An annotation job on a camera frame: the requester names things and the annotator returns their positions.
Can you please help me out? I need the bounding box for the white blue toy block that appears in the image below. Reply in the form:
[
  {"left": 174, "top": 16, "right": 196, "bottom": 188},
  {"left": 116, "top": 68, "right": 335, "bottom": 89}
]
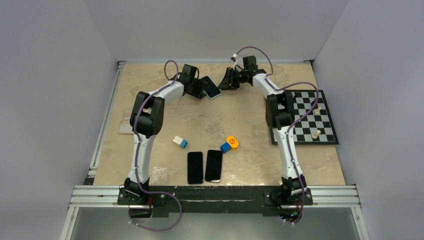
[{"left": 172, "top": 136, "right": 188, "bottom": 149}]

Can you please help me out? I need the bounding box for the black phone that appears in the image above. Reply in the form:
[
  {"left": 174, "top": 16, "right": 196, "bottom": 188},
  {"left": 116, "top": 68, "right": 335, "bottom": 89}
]
[{"left": 187, "top": 151, "right": 204, "bottom": 185}]

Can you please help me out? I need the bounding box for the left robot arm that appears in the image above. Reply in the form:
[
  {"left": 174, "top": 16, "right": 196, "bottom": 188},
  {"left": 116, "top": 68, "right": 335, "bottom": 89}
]
[{"left": 123, "top": 64, "right": 205, "bottom": 205}]

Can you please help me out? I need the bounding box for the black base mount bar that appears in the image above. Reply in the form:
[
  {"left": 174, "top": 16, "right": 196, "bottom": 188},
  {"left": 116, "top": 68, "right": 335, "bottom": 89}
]
[{"left": 117, "top": 185, "right": 313, "bottom": 218}]

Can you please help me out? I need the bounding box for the aluminium frame rail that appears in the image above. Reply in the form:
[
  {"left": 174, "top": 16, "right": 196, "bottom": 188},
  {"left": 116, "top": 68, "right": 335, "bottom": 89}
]
[{"left": 69, "top": 185, "right": 361, "bottom": 208}]

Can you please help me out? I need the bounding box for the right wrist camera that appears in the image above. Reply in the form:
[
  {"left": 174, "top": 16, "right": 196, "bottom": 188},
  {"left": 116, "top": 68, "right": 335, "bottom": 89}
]
[{"left": 230, "top": 53, "right": 244, "bottom": 70}]

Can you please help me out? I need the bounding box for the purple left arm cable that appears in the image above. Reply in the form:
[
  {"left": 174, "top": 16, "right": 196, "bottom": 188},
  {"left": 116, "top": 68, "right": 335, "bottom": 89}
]
[{"left": 132, "top": 59, "right": 181, "bottom": 200}]

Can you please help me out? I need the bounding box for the black white chessboard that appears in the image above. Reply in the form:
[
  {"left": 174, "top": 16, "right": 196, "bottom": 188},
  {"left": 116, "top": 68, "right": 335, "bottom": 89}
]
[{"left": 291, "top": 90, "right": 339, "bottom": 145}]

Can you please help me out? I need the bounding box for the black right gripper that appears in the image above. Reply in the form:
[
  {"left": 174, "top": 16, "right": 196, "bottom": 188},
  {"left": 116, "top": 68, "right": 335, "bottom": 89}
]
[{"left": 217, "top": 67, "right": 247, "bottom": 91}]

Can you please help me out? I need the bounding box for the orange blue toy block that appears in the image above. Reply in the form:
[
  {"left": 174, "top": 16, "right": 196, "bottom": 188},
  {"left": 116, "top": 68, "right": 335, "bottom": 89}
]
[{"left": 220, "top": 136, "right": 240, "bottom": 154}]

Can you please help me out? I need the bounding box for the white chess pawn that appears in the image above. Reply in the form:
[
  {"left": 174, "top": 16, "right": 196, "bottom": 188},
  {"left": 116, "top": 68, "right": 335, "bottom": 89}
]
[{"left": 313, "top": 107, "right": 322, "bottom": 115}]

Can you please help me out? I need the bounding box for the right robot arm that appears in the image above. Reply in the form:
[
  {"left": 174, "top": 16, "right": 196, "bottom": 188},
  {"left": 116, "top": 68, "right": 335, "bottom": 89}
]
[{"left": 218, "top": 54, "right": 307, "bottom": 204}]

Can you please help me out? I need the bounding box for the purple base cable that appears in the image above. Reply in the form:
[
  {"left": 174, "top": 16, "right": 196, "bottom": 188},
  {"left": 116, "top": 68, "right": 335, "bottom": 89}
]
[{"left": 128, "top": 190, "right": 183, "bottom": 232}]

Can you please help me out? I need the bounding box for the white chess piece front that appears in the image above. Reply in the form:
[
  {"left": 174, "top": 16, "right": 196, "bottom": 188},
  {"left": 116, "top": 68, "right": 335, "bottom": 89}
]
[{"left": 311, "top": 129, "right": 321, "bottom": 139}]

